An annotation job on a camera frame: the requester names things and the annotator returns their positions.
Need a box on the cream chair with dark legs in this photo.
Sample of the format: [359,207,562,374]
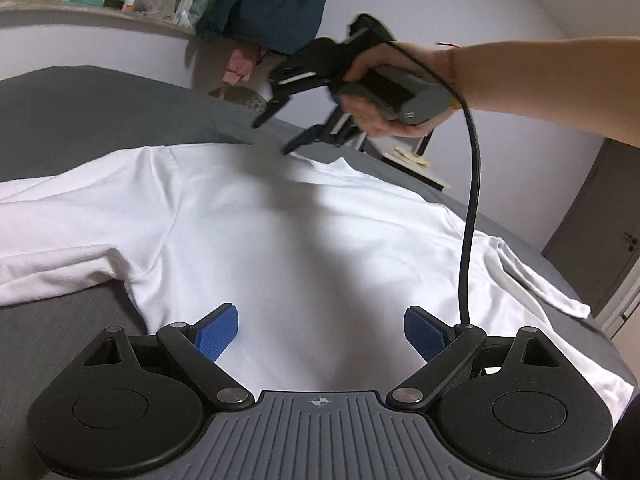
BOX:
[357,125,453,193]

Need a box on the round woven basket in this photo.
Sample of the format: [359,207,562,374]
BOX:
[207,85,266,113]

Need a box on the white shirt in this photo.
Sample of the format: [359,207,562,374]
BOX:
[0,142,636,426]

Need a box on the grey bed sheet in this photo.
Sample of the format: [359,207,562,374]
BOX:
[0,65,640,480]

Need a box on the person's right forearm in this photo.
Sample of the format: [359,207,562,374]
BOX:
[450,35,640,150]

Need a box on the grey window ledge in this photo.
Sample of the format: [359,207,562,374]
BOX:
[0,0,196,38]

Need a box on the pink cloth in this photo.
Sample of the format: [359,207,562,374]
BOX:
[225,47,266,86]

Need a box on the dark teal jacket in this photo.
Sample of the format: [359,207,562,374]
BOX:
[195,0,328,56]

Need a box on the grey door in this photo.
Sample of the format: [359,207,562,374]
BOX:
[542,137,640,331]

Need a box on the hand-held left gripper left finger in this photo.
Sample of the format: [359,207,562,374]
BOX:
[82,302,253,411]

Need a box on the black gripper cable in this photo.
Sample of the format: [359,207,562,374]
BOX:
[392,40,482,328]

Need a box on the person's right hand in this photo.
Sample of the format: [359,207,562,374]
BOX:
[340,40,458,138]

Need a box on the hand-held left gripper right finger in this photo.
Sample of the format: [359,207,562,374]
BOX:
[387,305,563,411]

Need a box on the clear plastic storage box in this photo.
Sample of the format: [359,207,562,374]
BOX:
[132,0,193,26]

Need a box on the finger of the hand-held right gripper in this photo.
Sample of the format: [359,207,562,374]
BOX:
[251,85,301,130]
[281,124,332,156]

